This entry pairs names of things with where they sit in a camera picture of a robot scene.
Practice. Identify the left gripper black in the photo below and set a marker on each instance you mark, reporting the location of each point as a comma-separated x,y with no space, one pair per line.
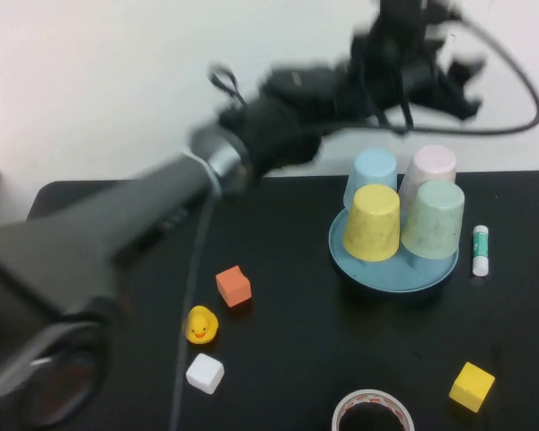
409,76

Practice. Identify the yellow rubber duck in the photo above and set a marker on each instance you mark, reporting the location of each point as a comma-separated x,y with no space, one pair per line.
200,325

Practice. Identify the pale green plastic cup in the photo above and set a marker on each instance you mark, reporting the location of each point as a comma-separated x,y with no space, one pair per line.
433,220

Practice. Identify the white tape roll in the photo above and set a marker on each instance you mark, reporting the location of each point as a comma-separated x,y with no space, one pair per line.
373,396

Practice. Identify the white foam cube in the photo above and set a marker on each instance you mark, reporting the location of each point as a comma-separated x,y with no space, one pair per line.
205,373

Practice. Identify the yellow foam cube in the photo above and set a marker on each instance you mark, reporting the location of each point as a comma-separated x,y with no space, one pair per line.
471,386

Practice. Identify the white green glue stick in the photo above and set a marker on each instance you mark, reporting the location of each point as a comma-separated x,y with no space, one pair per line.
480,251

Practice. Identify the teal cup stand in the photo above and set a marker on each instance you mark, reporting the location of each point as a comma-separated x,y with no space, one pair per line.
386,276

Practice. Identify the yellow plastic cup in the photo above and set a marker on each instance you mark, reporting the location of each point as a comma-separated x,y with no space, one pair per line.
372,224

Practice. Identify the left robot arm dark grey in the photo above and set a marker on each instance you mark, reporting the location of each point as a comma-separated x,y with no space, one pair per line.
94,233

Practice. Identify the light blue plastic cup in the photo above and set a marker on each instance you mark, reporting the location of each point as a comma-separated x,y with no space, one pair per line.
373,168

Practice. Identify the orange foam cube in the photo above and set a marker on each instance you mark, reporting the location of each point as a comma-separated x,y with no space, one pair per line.
233,287

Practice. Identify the pink plastic cup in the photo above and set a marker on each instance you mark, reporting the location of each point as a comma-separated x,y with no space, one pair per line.
433,164

